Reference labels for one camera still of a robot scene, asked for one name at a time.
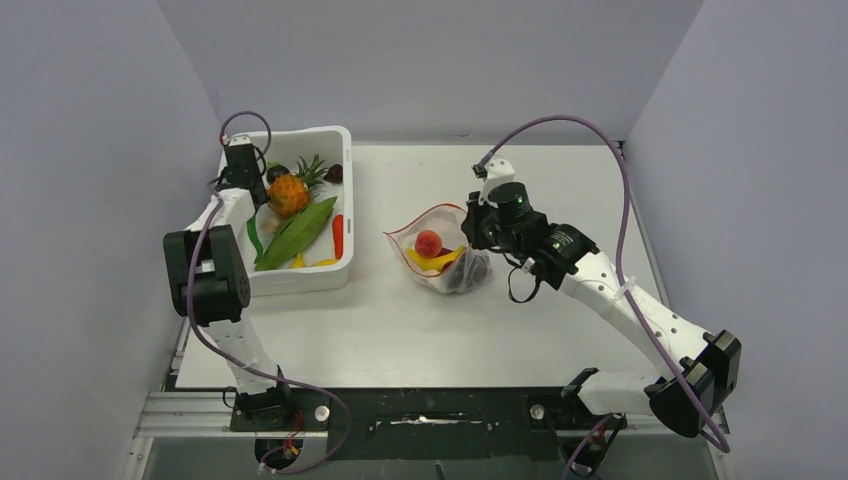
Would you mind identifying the purple toy grape bunch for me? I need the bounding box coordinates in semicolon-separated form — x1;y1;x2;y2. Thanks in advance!
441;249;492;294

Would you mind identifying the orange toy peach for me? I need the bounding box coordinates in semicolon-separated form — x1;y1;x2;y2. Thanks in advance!
414;230;443;258

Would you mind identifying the clear zip top bag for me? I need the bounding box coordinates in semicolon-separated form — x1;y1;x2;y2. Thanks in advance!
385;203;492;294

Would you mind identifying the yellow toy banana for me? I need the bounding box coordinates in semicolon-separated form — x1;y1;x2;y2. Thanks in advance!
406;246;466;272

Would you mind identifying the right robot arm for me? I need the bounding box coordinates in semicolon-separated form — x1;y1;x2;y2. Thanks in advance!
461;181;742;438

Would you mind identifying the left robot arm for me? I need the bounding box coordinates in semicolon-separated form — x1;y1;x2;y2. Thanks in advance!
163;135;296;430

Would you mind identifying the red toy chili pepper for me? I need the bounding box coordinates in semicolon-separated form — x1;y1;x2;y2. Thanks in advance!
331;214;345;260

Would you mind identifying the white plastic bin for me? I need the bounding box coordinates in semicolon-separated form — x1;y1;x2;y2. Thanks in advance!
232;126;354;297

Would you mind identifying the green toy vegetable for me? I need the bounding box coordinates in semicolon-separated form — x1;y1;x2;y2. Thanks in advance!
255;196;337;271

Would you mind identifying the yellow toy pepper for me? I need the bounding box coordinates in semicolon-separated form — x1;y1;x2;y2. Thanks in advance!
288;253;338;269

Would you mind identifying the orange toy pineapple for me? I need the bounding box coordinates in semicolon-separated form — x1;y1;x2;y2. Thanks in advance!
266;154;328;219

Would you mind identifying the dark toy mangosteen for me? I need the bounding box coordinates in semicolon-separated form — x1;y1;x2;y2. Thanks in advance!
265;163;290;186

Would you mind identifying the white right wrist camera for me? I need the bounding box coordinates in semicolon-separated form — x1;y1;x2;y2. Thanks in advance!
472;154;515;205

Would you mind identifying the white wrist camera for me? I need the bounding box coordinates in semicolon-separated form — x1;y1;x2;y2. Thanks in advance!
472;154;515;205
221;136;266;190

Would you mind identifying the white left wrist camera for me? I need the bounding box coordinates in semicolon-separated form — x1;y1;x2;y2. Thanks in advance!
221;136;266;190

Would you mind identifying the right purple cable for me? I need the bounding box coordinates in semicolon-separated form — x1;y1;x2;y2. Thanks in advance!
471;115;731;455

